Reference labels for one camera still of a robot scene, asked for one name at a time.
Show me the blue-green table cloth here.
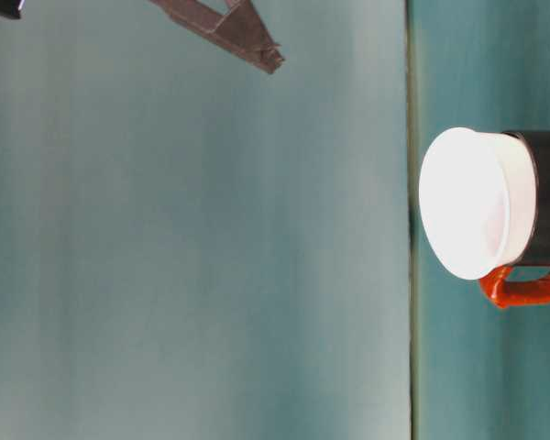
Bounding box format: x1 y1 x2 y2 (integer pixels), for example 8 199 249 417
407 0 550 440

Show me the wrist camera on bar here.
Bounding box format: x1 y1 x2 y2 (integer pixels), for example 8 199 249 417
0 0 27 22

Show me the white paper cup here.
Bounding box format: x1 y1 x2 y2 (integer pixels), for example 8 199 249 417
417 126 540 281

